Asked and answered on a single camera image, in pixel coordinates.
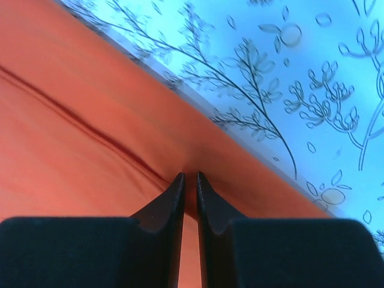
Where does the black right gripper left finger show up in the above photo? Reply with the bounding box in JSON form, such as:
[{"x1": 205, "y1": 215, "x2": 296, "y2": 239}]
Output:
[{"x1": 1, "y1": 173, "x2": 185, "y2": 287}]

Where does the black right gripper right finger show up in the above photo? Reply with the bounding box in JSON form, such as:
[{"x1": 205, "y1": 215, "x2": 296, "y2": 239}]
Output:
[{"x1": 197, "y1": 173, "x2": 383, "y2": 288}]

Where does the orange t-shirt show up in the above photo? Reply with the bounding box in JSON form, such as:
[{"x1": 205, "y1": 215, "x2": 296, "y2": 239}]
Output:
[{"x1": 1, "y1": 1, "x2": 325, "y2": 287}]

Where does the floral patterned table mat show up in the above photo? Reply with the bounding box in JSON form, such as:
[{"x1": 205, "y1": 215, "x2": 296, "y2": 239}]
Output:
[{"x1": 62, "y1": 1, "x2": 383, "y2": 248}]

